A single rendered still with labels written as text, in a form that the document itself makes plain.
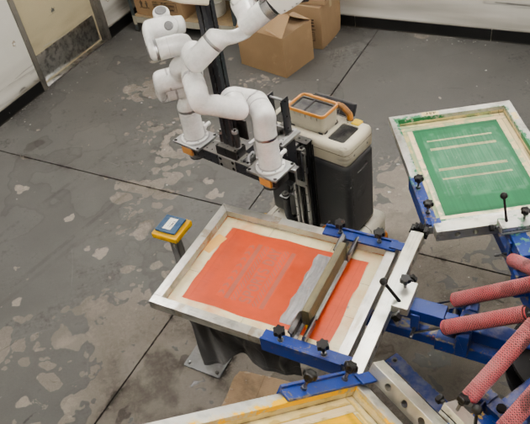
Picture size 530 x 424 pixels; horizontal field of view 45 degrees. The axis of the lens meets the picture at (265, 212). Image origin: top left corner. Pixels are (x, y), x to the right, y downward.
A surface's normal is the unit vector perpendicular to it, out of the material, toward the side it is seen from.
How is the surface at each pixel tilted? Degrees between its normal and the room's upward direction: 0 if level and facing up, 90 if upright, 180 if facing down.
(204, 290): 0
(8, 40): 90
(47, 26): 90
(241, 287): 0
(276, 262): 0
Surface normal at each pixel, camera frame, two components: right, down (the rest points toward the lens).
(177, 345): -0.13, -0.74
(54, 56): 0.89, 0.21
